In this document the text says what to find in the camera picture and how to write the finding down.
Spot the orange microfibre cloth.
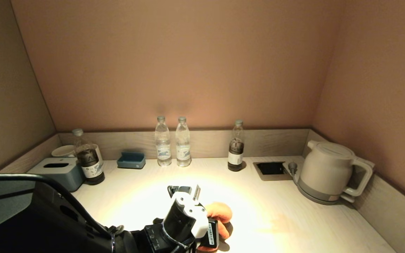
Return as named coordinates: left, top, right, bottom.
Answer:
left=197, top=202, right=233, bottom=252

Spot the slim dark bottle white label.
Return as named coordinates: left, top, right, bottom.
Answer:
left=228, top=120, right=245, bottom=172

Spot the recessed black socket box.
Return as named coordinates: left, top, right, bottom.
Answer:
left=253, top=161, right=292, bottom=181

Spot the clear water bottle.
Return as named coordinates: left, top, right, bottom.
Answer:
left=155, top=116, right=172, bottom=167
left=175, top=117, right=192, bottom=167

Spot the grey power plug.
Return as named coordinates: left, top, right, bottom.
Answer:
left=283, top=161, right=300, bottom=184

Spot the grey kettle base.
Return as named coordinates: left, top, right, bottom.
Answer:
left=296, top=176, right=356, bottom=206

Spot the small blue tray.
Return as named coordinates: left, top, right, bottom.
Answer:
left=117, top=151, right=146, bottom=169

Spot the white electric kettle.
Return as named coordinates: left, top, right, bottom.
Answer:
left=299, top=141, right=375, bottom=197

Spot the dark drink bottle patterned label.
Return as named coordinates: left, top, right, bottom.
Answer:
left=72, top=129, right=105, bottom=185

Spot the blue-grey tissue box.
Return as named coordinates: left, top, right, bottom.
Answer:
left=27, top=157, right=85, bottom=192

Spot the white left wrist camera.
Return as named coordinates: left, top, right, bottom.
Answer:
left=167, top=184, right=201, bottom=201

